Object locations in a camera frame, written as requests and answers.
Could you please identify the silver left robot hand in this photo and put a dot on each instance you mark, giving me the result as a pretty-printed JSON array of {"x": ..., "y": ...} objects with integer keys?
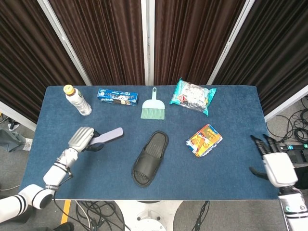
[{"x": 80, "y": 138}]

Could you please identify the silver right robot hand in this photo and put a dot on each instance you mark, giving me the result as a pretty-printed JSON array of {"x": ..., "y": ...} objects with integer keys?
[{"x": 279, "y": 168}]

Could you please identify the black rubber slipper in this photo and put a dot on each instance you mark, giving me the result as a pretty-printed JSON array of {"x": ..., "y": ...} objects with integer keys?
[{"x": 150, "y": 158}]

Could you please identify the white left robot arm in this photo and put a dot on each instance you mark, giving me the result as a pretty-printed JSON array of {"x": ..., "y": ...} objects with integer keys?
[{"x": 54, "y": 175}]

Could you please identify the black trouser leg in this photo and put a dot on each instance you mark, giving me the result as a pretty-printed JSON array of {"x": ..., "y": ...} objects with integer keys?
[{"x": 303, "y": 178}]

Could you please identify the black power strip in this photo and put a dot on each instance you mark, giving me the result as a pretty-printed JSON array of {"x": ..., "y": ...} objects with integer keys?
[{"x": 298, "y": 146}]

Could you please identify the drink bottle with yellow cap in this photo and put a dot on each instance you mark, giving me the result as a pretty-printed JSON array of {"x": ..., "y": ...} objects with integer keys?
[{"x": 80, "y": 103}]

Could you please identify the blue cookie box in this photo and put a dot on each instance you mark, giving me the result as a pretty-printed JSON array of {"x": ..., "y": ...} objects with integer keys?
[{"x": 118, "y": 97}]

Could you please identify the blue table cloth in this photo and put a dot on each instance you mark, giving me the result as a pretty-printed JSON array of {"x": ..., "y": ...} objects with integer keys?
[{"x": 216, "y": 178}]

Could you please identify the black and white sneaker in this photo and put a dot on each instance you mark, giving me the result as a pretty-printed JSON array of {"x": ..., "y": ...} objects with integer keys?
[{"x": 14, "y": 125}]

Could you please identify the grey trouser leg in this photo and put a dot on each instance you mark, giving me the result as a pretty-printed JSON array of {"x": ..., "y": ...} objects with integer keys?
[{"x": 10, "y": 140}]

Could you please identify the yellow floor tape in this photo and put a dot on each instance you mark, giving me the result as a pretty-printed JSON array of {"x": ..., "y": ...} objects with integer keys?
[{"x": 65, "y": 211}]

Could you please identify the mint green mini broom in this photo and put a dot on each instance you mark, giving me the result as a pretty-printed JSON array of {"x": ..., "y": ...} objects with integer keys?
[{"x": 152, "y": 109}]

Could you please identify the yellow blue crumpled snack pack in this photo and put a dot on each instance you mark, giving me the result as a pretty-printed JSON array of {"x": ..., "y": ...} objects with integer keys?
[{"x": 204, "y": 140}]

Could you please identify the brown pleated curtain panel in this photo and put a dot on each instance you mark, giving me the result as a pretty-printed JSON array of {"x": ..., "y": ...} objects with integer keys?
[
  {"x": 24, "y": 60},
  {"x": 276, "y": 48},
  {"x": 103, "y": 43},
  {"x": 192, "y": 43}
]

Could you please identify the teal clear snack bag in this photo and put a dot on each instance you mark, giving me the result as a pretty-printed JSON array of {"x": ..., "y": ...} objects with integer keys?
[{"x": 192, "y": 96}]

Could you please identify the white screen frame rail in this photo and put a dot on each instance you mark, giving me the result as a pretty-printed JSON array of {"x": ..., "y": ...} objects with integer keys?
[
  {"x": 16, "y": 115},
  {"x": 286, "y": 106}
]

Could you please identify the white screen frame post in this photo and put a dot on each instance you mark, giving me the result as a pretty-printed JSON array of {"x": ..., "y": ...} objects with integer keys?
[
  {"x": 147, "y": 36},
  {"x": 231, "y": 41},
  {"x": 72, "y": 56}
]

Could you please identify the white pedestal base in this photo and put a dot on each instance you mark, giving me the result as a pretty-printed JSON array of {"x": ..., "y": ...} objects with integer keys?
[{"x": 149, "y": 216}]

